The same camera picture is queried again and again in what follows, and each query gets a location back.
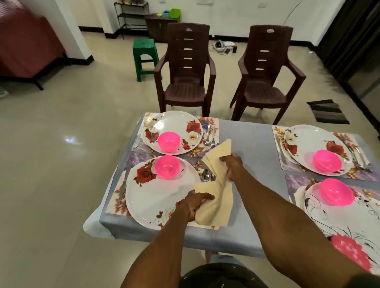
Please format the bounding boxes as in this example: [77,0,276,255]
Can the white plate with red roses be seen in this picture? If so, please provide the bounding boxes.
[125,155,209,231]
[284,124,355,177]
[141,111,203,156]

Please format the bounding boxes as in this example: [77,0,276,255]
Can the person's left hand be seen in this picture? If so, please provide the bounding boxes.
[177,190,215,223]

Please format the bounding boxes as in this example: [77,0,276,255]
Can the brown plastic armchair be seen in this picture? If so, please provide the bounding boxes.
[153,22,217,117]
[229,25,307,126]

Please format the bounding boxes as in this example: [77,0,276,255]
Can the dark sliding door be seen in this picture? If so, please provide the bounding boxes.
[315,0,380,134]

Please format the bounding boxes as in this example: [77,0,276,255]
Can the grey blue tablecloth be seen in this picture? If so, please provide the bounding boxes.
[83,112,380,259]

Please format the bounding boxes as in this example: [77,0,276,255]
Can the green plastic stool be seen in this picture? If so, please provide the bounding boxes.
[132,38,161,82]

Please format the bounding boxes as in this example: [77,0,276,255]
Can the person's left forearm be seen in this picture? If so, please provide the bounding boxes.
[121,208,192,288]

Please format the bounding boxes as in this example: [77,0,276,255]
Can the person's right hand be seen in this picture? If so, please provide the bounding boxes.
[219,153,244,182]

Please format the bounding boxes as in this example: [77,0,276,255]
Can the white plate with pink flower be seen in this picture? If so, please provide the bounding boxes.
[302,181,380,276]

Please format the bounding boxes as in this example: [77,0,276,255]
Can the floral purple placemat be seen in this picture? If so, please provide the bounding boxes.
[272,125,380,182]
[132,112,220,158]
[285,174,380,208]
[105,153,220,231]

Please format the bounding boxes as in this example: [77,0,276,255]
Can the striped grey floor mat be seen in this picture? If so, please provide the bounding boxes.
[307,99,350,125]

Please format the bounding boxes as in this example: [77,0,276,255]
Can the white device with cables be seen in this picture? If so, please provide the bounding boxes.
[209,39,236,55]

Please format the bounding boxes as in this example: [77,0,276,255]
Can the pink plastic bowl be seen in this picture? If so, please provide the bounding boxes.
[312,149,343,173]
[157,131,181,153]
[319,178,355,207]
[154,155,181,180]

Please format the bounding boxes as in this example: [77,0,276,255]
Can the person's right forearm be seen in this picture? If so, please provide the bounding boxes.
[232,169,370,288]

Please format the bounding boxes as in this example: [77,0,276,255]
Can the dark wooden cabinet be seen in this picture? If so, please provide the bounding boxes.
[145,13,181,43]

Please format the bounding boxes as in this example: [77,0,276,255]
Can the black metal shelf rack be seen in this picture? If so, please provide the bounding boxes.
[114,1,150,40]

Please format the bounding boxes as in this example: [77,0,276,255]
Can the thin wall cable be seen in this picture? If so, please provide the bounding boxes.
[282,0,304,26]

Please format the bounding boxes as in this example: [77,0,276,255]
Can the light blue shorts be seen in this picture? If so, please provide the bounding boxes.
[209,255,246,268]

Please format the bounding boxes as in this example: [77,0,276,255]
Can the beige cloth napkin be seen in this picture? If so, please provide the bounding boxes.
[193,138,234,228]

